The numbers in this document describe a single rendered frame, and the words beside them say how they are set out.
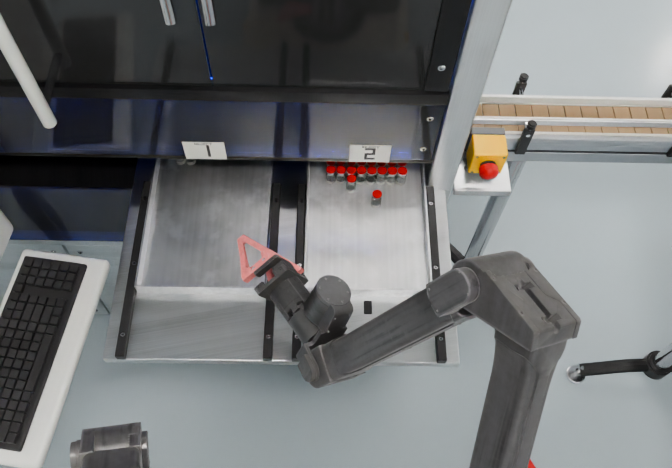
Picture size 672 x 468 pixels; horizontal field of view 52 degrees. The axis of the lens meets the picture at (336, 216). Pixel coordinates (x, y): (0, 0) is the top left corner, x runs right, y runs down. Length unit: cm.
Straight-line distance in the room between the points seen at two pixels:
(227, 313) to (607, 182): 178
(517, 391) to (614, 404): 169
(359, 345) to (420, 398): 133
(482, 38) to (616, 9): 228
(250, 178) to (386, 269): 37
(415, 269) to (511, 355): 73
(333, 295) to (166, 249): 56
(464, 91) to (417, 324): 56
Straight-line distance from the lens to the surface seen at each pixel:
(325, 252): 148
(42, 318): 158
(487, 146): 148
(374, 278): 146
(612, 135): 172
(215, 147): 145
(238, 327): 142
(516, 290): 76
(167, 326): 145
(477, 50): 123
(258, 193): 156
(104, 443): 88
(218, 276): 147
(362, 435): 226
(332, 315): 104
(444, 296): 79
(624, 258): 269
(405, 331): 90
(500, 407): 81
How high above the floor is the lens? 221
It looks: 60 degrees down
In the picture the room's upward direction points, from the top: 3 degrees clockwise
